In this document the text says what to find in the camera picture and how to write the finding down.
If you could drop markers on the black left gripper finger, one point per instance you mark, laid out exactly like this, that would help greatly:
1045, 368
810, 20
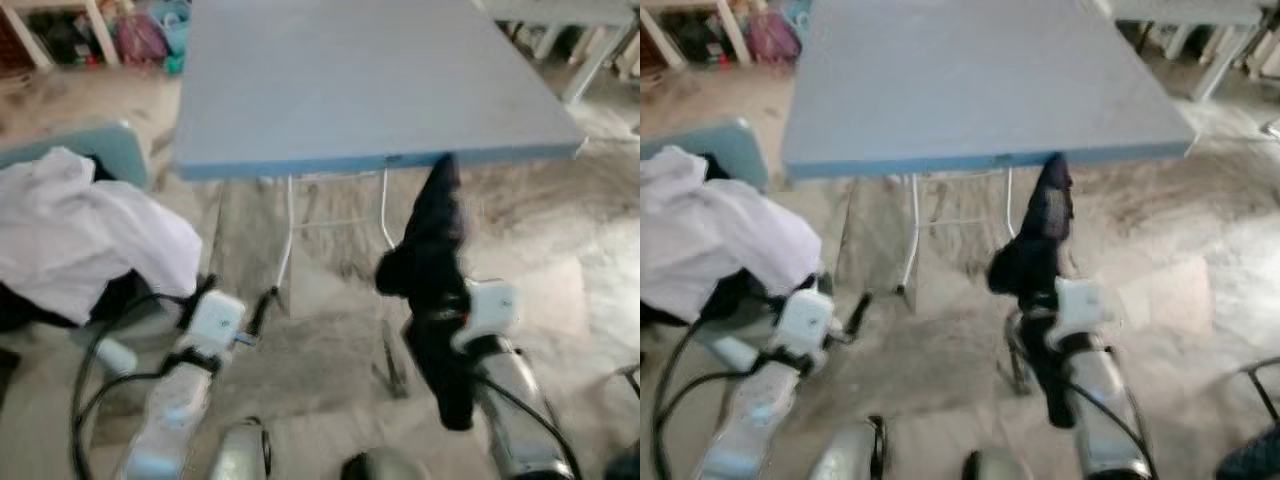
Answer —
210, 285
826, 282
266, 312
861, 313

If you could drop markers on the white shirt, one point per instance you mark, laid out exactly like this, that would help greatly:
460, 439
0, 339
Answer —
720, 230
80, 230

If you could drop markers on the dark navy garment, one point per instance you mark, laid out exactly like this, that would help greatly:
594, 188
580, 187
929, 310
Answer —
435, 260
1040, 260

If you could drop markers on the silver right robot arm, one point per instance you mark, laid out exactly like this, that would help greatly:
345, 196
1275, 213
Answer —
520, 410
1105, 410

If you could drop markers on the silver robot left leg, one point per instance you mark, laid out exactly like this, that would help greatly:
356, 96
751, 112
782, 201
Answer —
850, 455
240, 455

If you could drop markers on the silver robot leg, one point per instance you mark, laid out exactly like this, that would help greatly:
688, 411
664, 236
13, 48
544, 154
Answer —
385, 468
1005, 468
240, 455
850, 455

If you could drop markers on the blue-grey plastic chair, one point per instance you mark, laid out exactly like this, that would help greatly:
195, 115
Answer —
740, 150
115, 150

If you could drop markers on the silver robot right leg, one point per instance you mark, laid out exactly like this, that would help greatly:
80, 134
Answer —
385, 468
1005, 468

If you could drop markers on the purple bag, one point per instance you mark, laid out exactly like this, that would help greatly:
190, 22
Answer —
772, 38
140, 40

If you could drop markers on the blue-grey folding table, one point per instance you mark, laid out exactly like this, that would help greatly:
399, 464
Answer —
980, 80
370, 80

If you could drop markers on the white side table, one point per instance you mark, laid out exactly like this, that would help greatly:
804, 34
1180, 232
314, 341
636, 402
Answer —
1180, 10
560, 10

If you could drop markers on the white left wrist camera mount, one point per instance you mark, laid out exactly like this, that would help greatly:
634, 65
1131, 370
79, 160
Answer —
805, 320
212, 322

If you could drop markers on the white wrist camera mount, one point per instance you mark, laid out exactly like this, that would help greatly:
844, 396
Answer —
1085, 305
212, 322
490, 310
805, 320

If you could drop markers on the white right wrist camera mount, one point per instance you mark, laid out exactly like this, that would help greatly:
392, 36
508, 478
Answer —
490, 310
1085, 305

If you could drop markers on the white shelf frame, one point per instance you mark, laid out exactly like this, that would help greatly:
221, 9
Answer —
730, 30
100, 30

